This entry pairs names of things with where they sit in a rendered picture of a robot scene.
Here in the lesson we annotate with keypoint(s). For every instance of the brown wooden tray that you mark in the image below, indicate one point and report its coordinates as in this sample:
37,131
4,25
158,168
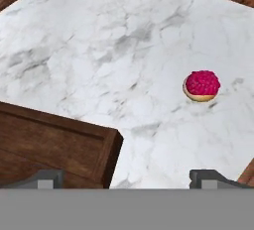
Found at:
53,144

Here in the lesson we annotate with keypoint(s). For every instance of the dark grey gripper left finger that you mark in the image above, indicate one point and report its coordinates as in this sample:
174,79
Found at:
44,178

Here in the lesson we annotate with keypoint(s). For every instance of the pink frosted cupcake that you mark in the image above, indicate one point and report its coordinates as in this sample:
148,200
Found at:
201,85

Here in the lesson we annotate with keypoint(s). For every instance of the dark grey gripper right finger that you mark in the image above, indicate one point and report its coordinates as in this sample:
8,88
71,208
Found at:
208,177

